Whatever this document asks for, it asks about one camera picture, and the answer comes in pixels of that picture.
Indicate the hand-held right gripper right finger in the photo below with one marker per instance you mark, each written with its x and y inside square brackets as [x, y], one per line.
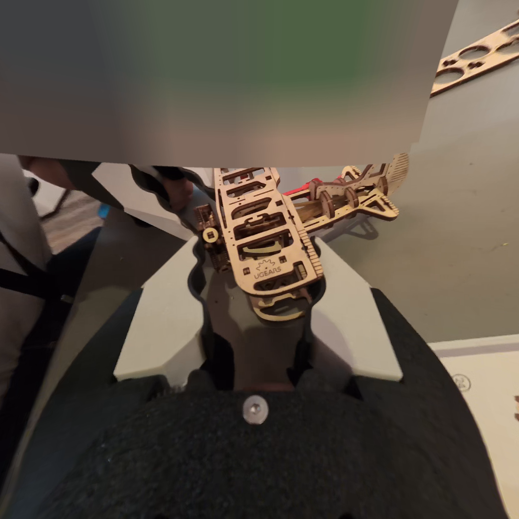
[352, 324]

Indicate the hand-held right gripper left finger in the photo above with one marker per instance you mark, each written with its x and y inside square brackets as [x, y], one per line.
[162, 316]

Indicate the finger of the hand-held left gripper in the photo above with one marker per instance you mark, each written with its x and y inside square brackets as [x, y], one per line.
[182, 172]
[129, 190]

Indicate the wooden model biplane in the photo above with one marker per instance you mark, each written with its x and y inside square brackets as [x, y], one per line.
[279, 259]

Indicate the grey desk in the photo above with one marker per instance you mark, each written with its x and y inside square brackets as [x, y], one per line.
[466, 202]

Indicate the person's left hand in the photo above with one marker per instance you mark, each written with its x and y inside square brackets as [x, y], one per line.
[178, 194]

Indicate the person's white shirt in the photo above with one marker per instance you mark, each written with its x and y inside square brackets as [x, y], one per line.
[20, 202]

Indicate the person's dark trousers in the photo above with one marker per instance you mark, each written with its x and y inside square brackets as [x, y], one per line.
[73, 263]

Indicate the white instruction booklet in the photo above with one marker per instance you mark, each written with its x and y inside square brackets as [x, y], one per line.
[486, 405]

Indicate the wooden parts sheet with holes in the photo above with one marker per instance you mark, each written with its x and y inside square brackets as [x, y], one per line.
[494, 63]

